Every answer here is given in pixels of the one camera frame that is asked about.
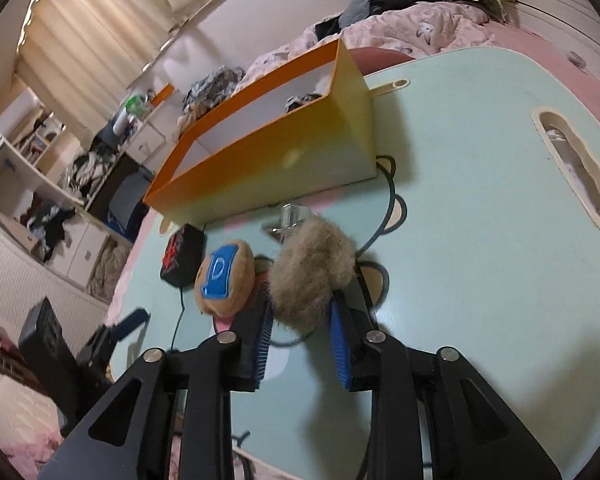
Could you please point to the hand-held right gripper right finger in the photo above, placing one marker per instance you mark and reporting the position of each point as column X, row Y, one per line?
column 339, row 345

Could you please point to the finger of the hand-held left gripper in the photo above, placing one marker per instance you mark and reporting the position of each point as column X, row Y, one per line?
column 130, row 321

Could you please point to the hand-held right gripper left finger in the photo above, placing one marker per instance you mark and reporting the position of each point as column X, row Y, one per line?
column 260, row 340

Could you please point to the brown plush with blue patch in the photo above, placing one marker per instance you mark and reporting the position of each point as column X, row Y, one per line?
column 225, row 275

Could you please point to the tan fluffy pompom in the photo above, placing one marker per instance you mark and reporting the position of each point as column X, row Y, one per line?
column 310, row 275

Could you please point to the chrome metal knob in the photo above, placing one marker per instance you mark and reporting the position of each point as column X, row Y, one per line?
column 291, row 217

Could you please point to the orange cardboard box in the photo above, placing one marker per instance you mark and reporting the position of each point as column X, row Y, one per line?
column 280, row 160

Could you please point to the beige cloth on floor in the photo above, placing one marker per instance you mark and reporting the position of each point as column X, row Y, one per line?
column 107, row 265

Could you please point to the white quilted cushion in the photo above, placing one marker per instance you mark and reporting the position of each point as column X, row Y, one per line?
column 25, row 415

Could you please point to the black pouch with red print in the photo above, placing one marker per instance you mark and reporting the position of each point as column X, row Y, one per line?
column 182, row 255

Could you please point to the white shelf unit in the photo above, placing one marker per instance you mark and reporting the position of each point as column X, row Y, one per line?
column 80, row 245

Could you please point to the dark clothes in shelf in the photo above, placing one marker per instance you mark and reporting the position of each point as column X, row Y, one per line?
column 50, row 220

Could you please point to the black chair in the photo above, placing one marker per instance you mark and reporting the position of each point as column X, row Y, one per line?
column 122, row 195

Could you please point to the clothes heap on desk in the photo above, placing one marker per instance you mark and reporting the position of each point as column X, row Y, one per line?
column 87, row 170

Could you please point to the white desk with drawer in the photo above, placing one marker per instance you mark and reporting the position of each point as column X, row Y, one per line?
column 147, row 145

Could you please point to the small orange box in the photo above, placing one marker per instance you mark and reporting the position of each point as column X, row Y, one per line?
column 164, row 92

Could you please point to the dark patterned small item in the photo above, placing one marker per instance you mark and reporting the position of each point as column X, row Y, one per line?
column 302, row 101

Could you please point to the black white patterned clothes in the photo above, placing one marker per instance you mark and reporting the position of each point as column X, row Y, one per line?
column 212, row 85

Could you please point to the maroon cushion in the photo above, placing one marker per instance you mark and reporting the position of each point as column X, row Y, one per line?
column 380, row 57

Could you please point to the cream curtain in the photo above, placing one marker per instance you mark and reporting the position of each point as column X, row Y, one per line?
column 95, row 25

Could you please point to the pink printed blanket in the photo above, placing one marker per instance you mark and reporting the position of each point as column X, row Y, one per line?
column 430, row 30

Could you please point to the small grey crumpled item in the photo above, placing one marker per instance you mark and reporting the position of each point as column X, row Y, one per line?
column 575, row 57

